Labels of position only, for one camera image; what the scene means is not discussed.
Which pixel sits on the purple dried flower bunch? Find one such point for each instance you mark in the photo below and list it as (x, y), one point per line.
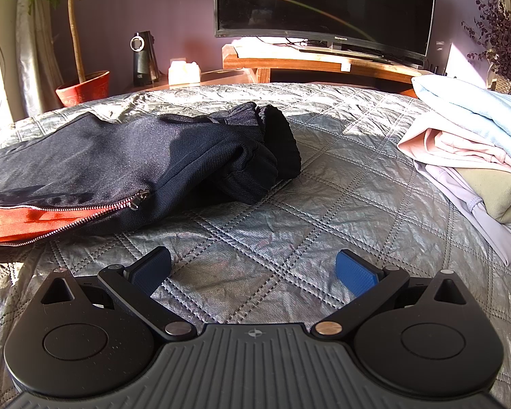
(500, 38)

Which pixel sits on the red plant pot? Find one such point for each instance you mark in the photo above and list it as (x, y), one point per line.
(85, 89)

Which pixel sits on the white folded garment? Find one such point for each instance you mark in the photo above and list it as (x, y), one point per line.
(451, 196)

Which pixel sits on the small white box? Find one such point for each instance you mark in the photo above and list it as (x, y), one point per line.
(183, 72)

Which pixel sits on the olive folded garment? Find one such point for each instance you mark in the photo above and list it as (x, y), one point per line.
(494, 191)

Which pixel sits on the silver quilted bedspread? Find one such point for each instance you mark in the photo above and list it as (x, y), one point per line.
(281, 204)

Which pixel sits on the navy jacket with orange lining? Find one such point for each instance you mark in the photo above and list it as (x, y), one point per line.
(110, 157)

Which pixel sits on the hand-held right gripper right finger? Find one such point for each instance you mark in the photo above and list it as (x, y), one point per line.
(355, 272)

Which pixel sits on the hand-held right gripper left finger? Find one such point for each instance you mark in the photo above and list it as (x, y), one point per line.
(151, 270)

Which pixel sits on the black tabletop device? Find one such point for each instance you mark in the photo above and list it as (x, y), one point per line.
(142, 64)

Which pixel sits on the wooden television stand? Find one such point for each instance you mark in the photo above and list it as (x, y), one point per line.
(281, 61)

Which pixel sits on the light blue folded garment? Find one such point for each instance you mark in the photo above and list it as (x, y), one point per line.
(472, 106)

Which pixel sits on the black flat screen television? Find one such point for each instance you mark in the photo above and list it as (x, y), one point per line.
(323, 0)

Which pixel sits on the green leafy potted tree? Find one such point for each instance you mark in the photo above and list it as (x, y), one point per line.
(77, 42)

